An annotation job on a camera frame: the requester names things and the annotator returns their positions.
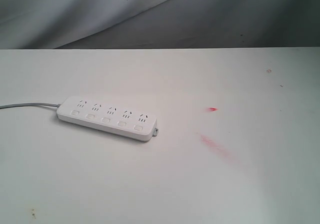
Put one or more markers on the white five-socket power strip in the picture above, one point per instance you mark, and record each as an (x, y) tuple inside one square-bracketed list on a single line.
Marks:
[(109, 118)]

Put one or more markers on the grey backdrop cloth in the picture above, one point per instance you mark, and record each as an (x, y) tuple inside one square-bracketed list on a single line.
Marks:
[(158, 24)]

